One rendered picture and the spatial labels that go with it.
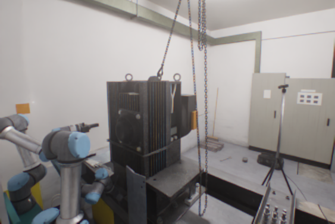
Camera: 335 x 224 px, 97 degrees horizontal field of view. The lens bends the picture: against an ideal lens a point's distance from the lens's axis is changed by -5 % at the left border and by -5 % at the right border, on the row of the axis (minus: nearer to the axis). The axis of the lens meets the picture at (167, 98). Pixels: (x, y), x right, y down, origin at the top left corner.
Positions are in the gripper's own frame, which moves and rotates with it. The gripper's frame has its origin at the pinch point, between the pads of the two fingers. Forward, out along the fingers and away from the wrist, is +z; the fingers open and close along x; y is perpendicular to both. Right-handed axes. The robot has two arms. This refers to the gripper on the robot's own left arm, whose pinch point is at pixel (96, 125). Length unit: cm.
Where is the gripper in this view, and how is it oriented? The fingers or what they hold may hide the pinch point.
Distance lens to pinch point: 144.7
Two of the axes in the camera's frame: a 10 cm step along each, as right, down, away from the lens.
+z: 6.6, -0.9, 7.4
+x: -7.5, -0.8, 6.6
